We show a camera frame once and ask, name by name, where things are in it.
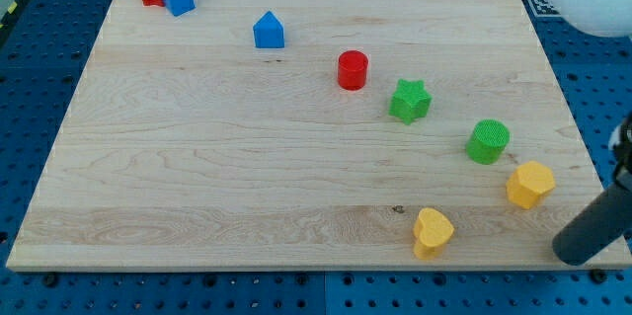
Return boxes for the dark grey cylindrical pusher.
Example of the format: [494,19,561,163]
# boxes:
[552,181,631,266]

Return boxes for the black pusher mount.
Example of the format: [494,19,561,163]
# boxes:
[608,113,631,192]

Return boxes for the yellow heart block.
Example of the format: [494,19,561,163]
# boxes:
[413,207,455,260]

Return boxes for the wooden board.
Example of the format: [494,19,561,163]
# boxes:
[7,0,601,272]

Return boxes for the yellow hexagon block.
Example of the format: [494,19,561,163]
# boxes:
[506,161,556,209]

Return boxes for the green cylinder block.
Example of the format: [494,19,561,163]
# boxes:
[465,119,511,165]

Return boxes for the black white fiducial tag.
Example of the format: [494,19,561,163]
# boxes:
[526,0,560,18]

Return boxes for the green star block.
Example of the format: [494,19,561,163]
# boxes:
[388,79,433,125]

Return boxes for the red cylinder block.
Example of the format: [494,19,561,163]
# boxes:
[337,50,368,91]

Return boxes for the blue house-shaped block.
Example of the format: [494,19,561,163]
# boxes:
[253,11,285,48]

